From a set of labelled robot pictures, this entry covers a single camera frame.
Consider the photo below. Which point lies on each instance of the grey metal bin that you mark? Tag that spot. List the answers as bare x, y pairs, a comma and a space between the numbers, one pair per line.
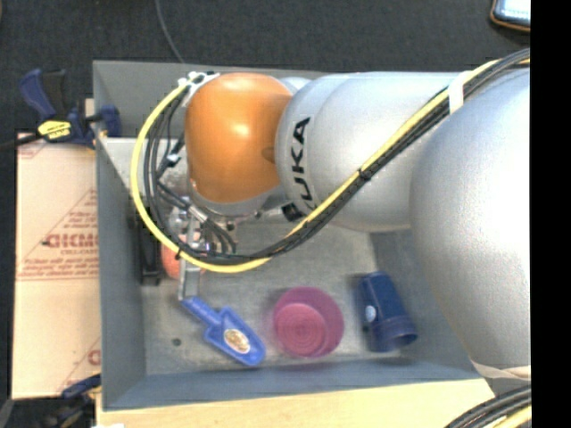
312, 257

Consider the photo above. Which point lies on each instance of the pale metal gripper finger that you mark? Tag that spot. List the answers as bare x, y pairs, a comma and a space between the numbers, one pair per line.
189, 283

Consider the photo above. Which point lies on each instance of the pink collapsible cup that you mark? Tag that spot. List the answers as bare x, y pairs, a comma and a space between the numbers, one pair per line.
308, 323

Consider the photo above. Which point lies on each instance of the blue toy scoop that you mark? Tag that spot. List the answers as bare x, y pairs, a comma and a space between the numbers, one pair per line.
232, 334

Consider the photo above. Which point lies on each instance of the brown cardboard board red print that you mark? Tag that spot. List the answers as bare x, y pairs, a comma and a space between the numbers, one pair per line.
53, 283

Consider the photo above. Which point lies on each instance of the orange ball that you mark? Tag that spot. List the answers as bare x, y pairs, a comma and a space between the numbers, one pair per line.
169, 261

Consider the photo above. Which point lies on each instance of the dark blue cup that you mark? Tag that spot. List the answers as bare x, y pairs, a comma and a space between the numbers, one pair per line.
386, 315

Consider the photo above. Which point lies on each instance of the black cylinder on white bracket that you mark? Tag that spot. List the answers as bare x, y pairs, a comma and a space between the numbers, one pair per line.
291, 213

